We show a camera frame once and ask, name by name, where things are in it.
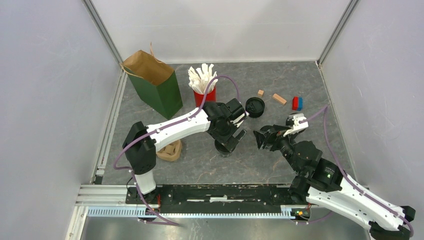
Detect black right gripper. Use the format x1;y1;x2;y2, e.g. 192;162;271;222
252;125;302;175

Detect black coffee cup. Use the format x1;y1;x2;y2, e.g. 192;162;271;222
286;113;306;121
214;140;234;158

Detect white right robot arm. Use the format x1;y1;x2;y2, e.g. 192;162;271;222
253;125;416;240

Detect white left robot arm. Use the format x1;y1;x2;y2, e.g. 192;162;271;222
121;98;249;204

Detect black coffee lid stack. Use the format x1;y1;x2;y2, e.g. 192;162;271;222
245;97;265;118

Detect red cup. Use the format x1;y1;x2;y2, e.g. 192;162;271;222
193;87;216;108

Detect long wooden block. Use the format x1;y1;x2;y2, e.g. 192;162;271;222
272;93;287;105

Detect red and blue block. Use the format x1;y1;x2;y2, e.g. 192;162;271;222
292;96;303;112

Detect white wrapped stirrer bundle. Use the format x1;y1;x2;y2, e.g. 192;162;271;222
187;63;218;95

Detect brown cardboard cup carrier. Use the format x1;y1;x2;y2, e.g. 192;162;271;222
156;140;183;162

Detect green paper bag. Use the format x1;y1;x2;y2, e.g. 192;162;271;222
120;46;183;120

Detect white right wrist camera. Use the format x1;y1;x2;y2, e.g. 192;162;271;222
283;118;309;137

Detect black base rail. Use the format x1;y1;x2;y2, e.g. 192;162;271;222
125;183;311;221

